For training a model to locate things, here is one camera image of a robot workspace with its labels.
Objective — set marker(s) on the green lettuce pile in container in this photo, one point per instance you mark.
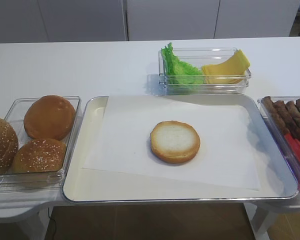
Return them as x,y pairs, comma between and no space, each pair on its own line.
180,72

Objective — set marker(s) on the clear lettuce cheese container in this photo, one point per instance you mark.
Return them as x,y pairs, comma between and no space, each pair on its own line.
198,57

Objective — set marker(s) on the toasted bottom bun half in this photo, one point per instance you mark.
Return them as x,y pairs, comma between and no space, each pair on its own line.
174,142

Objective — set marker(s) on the white parchment paper sheet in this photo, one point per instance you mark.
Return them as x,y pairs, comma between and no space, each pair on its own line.
225,157

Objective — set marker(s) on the yellow cheese slices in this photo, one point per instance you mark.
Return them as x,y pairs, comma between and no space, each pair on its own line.
226,72

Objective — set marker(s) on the plain brown bun top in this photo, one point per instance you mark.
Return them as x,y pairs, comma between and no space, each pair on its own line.
51,116

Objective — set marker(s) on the sesame bun front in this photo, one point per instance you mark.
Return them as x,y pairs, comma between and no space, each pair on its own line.
39,155

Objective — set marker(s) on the sesame bun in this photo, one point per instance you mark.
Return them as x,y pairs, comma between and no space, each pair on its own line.
9,145
39,155

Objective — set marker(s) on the clear patty tomato container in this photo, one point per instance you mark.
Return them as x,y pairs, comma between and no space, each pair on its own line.
283,145

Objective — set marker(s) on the silver metal tray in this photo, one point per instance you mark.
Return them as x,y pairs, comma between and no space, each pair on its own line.
86,185

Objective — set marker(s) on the sesame bun left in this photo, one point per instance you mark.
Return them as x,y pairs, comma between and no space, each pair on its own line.
9,145

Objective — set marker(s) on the clear bun container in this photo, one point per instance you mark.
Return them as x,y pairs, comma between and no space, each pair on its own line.
10,182

